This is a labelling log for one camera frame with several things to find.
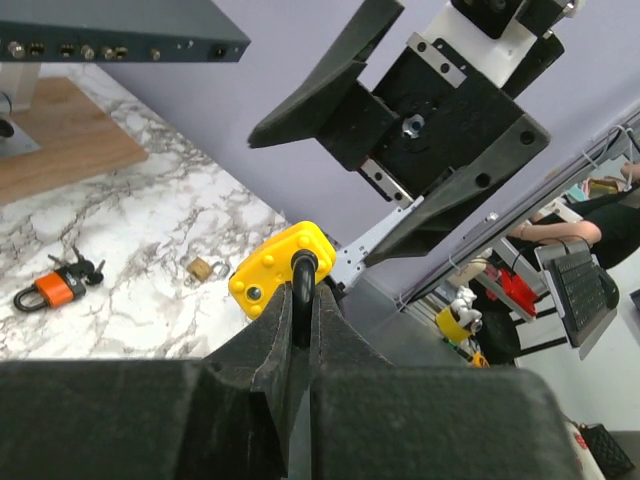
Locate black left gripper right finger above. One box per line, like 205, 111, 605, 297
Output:
310, 286, 580, 479

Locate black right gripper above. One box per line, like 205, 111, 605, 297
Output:
248, 0, 550, 267

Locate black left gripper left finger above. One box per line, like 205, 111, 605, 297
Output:
1, 286, 292, 479

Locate yellow padlock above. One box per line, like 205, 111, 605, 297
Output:
228, 221, 337, 348

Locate orange padlock black keys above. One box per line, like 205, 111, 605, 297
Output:
48, 245, 105, 286

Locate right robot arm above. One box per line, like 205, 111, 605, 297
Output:
248, 1, 573, 292

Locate yellow cup with figurine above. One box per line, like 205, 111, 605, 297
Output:
435, 286, 483, 345

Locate small brass padlock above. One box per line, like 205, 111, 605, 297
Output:
186, 257, 230, 282

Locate red object on shelf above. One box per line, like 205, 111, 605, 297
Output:
498, 268, 538, 317

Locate person in black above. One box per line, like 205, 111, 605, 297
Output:
507, 162, 639, 270

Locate black keyboard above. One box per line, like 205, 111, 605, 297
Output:
535, 240, 620, 360

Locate black quilted bag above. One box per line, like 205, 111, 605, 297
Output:
564, 418, 639, 480

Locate wooden board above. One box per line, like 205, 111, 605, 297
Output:
1, 77, 148, 204

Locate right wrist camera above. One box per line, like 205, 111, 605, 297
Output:
422, 0, 585, 99

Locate dark teal network switch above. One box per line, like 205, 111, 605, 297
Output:
1, 0, 250, 63

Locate grey metal lock bracket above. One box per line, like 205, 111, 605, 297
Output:
0, 62, 41, 159

